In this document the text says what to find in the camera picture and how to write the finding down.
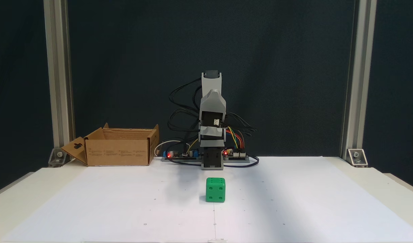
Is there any green die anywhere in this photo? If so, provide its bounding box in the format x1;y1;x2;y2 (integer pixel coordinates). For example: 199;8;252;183
205;177;226;203

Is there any black gripper cable bundle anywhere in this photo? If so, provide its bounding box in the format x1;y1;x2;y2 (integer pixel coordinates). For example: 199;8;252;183
224;111;258;136

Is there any black power cable loop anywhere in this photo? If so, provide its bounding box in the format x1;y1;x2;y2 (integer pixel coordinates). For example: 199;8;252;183
223;155;260;168

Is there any coloured jumper wire bundle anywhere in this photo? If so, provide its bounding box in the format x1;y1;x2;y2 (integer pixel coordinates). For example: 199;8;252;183
226;127;245;151

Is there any brown cardboard box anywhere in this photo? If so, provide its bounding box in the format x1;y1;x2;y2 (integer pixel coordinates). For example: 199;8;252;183
61;123;160;166

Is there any aluminium profile post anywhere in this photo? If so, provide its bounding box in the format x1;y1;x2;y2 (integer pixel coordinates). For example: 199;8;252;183
44;0;75;159
340;0;377;159

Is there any metal corner bracket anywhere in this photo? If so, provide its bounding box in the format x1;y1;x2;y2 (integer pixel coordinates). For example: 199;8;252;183
342;148;368;166
48;147;74;167

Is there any grey mounting plate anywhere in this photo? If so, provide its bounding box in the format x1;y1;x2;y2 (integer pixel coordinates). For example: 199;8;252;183
161;156;251;163

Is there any white cable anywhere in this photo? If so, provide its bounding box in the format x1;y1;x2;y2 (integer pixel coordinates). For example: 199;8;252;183
155;140;182;157

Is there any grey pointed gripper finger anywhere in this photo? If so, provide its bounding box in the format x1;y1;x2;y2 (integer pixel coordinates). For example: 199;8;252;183
199;89;226;113

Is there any blue circuit board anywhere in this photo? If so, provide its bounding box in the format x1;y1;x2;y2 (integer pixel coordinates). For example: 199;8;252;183
163;150;201;161

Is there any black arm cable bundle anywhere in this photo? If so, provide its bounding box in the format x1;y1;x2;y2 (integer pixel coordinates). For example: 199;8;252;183
168;78;202;153

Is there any circuit board with jumper pins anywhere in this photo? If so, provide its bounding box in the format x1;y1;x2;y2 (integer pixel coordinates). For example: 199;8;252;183
223;148;249;162

